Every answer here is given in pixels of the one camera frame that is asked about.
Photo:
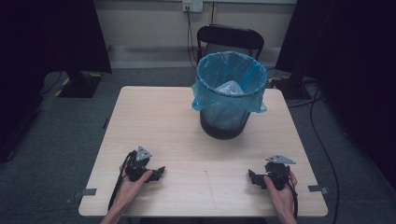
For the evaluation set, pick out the person's left hand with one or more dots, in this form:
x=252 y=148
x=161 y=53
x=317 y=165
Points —
x=132 y=188

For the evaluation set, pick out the black chair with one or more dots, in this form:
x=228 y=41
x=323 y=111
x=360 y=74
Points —
x=229 y=36

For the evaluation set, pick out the crumpled white paper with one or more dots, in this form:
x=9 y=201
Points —
x=229 y=88

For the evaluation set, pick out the black mesh trash bin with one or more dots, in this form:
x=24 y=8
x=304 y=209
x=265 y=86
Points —
x=224 y=124

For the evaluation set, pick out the person's right hand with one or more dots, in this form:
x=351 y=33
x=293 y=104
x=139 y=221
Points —
x=280 y=199

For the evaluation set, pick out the dark curtain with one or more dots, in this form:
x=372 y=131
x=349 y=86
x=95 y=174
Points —
x=351 y=62
x=46 y=37

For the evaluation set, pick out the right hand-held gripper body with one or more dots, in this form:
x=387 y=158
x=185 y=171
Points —
x=277 y=174

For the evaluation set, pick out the blue plastic bin bag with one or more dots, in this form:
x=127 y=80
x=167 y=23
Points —
x=229 y=70

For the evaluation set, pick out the grey tape strip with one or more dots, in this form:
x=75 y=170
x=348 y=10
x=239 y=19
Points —
x=317 y=188
x=88 y=191

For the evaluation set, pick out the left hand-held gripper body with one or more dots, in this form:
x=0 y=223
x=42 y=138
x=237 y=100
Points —
x=137 y=166

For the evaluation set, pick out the black stand base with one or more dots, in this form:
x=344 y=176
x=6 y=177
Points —
x=291 y=88
x=79 y=84

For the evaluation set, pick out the small black table clip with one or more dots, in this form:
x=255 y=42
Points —
x=106 y=123

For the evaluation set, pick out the white wall socket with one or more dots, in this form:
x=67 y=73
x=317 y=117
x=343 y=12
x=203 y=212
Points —
x=192 y=5

